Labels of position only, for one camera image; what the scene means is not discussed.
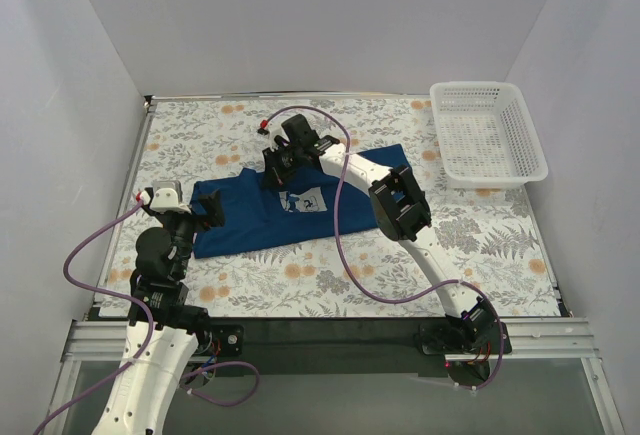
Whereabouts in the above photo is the blue printed t shirt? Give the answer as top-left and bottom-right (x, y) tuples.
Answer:
(192, 143), (414, 260)

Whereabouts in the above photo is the white plastic basket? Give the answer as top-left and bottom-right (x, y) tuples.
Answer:
(430, 81), (548, 189)

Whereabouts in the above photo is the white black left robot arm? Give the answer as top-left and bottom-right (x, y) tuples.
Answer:
(94, 182), (225, 434)

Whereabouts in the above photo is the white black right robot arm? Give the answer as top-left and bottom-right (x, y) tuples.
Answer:
(258, 114), (507, 356)

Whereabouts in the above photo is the floral patterned table mat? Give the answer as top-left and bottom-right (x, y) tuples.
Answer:
(97, 96), (561, 319)

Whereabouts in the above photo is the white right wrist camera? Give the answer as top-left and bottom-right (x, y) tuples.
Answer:
(257, 119), (283, 148)

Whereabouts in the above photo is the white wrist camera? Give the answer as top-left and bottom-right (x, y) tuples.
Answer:
(135, 180), (191, 216)
(257, 119), (283, 148)

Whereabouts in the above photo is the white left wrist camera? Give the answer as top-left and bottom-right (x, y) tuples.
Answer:
(135, 180), (191, 216)

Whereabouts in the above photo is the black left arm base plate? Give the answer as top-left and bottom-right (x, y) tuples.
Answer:
(195, 324), (244, 358)

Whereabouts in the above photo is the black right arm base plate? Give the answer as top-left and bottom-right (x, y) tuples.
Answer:
(416, 318), (512, 354)

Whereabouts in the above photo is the aluminium frame rail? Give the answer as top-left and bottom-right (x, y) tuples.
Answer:
(62, 317), (600, 361)

